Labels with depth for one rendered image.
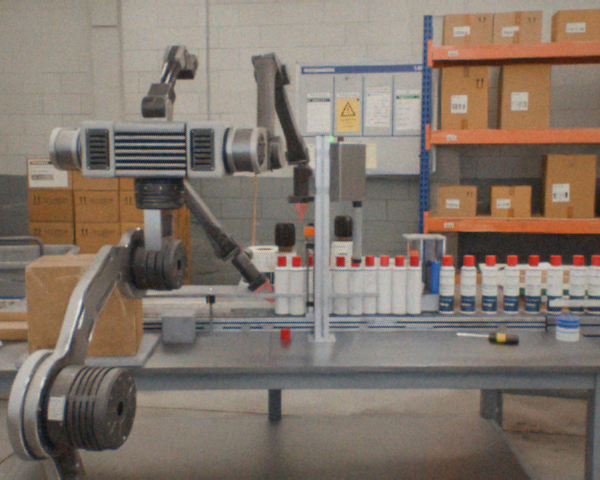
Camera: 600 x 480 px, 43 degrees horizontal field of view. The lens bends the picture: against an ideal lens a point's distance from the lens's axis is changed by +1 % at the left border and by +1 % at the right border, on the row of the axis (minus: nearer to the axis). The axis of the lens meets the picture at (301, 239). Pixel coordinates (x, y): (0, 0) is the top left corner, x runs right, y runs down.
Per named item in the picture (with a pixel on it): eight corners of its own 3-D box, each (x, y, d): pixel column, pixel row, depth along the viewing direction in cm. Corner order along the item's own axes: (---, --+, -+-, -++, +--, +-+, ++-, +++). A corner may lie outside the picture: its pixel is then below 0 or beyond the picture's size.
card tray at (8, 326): (73, 321, 273) (72, 310, 273) (50, 339, 248) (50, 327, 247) (-12, 322, 273) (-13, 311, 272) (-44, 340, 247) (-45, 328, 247)
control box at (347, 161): (366, 199, 253) (366, 142, 251) (340, 202, 239) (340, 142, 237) (340, 198, 259) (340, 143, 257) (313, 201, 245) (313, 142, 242)
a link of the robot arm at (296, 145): (252, 76, 242) (285, 70, 240) (253, 64, 246) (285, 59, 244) (285, 166, 275) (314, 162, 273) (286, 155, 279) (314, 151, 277)
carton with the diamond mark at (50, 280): (143, 335, 244) (141, 253, 241) (136, 355, 221) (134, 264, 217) (46, 339, 241) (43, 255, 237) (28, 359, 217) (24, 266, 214)
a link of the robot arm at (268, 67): (246, 46, 238) (276, 40, 236) (258, 73, 249) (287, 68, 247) (244, 164, 217) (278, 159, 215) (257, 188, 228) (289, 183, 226)
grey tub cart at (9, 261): (-10, 360, 524) (-17, 223, 513) (85, 356, 533) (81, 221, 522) (-51, 403, 437) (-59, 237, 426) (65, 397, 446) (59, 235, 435)
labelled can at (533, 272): (537, 312, 266) (539, 254, 264) (542, 315, 261) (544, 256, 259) (522, 312, 266) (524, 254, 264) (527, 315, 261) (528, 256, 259)
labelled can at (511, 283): (515, 312, 266) (517, 254, 264) (520, 315, 261) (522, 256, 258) (500, 312, 266) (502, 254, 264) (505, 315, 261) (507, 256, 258)
